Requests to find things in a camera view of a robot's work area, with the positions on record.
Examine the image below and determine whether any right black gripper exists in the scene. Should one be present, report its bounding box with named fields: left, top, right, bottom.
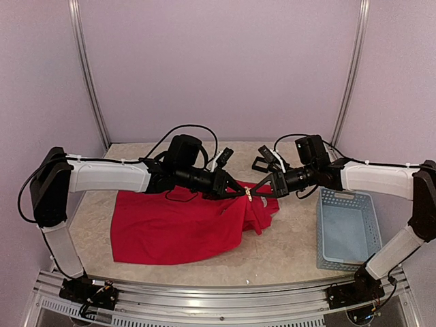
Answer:
left=249, top=163, right=316, bottom=198

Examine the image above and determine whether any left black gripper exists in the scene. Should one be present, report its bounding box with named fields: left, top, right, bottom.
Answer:
left=177, top=165, right=247, bottom=201

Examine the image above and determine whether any silver white brooch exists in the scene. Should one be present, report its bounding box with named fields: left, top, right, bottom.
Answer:
left=245, top=186, right=253, bottom=202

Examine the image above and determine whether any red t-shirt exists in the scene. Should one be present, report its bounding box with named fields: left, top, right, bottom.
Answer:
left=110, top=187, right=279, bottom=265

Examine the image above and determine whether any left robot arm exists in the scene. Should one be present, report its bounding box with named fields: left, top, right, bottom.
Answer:
left=26, top=145, right=245, bottom=303

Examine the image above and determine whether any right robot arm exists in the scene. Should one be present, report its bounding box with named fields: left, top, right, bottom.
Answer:
left=249, top=158, right=435, bottom=302

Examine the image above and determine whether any blue plastic basket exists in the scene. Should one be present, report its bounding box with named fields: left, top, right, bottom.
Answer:
left=317, top=187, right=382, bottom=273

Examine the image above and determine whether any black square frame left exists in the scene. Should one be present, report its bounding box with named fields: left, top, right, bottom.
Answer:
left=251, top=156, right=270, bottom=173

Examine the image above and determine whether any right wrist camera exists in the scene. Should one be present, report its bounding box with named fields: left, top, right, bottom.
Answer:
left=295, top=135, right=330, bottom=166

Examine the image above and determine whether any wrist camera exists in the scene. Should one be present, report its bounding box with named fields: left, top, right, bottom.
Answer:
left=295, top=135, right=330, bottom=166
left=163, top=134, right=202, bottom=168

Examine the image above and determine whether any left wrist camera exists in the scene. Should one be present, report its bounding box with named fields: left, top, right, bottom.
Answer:
left=163, top=134, right=202, bottom=168

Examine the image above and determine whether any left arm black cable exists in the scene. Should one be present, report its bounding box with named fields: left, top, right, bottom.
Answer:
left=16, top=124, right=219, bottom=224

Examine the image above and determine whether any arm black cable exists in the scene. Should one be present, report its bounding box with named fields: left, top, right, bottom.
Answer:
left=16, top=124, right=219, bottom=224
left=272, top=133, right=426, bottom=200

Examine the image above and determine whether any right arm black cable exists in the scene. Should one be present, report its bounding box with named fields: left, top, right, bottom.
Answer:
left=272, top=133, right=426, bottom=200

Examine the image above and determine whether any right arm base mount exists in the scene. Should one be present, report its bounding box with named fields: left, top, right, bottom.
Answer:
left=326, top=282, right=385, bottom=309

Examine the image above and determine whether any aluminium front rail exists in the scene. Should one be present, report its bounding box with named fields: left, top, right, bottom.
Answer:
left=24, top=270, right=422, bottom=326

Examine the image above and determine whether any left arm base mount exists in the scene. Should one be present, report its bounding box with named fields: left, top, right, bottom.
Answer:
left=59, top=277, right=119, bottom=311

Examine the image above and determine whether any right aluminium corner post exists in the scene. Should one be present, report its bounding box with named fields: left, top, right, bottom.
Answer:
left=331, top=0, right=371, bottom=146

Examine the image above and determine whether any aluminium corner post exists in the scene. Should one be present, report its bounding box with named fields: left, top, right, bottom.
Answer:
left=68, top=0, right=112, bottom=150
left=331, top=0, right=371, bottom=146

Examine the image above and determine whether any left aluminium corner post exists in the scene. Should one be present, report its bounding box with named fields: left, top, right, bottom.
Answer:
left=68, top=0, right=112, bottom=150

